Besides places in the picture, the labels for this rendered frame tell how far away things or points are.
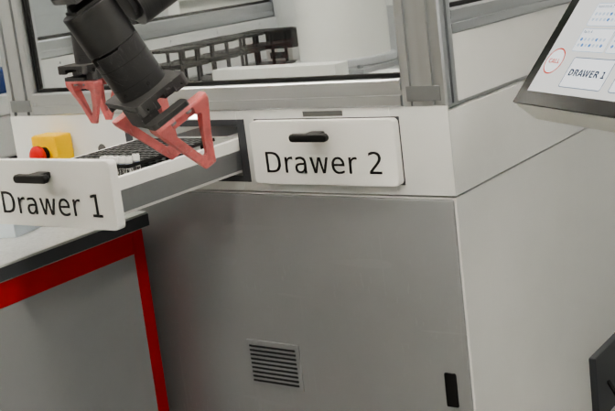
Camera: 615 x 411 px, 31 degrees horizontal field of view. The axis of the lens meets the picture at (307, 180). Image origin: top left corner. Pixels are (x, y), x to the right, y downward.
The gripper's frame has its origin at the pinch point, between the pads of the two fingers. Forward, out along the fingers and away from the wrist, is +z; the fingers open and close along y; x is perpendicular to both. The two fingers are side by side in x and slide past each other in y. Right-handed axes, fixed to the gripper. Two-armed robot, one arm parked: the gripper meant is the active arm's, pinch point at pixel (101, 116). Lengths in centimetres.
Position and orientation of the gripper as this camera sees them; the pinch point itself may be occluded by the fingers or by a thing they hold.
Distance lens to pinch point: 184.1
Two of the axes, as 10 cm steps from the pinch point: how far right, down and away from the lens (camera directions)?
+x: 8.2, 0.3, -5.8
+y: -5.7, 2.4, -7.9
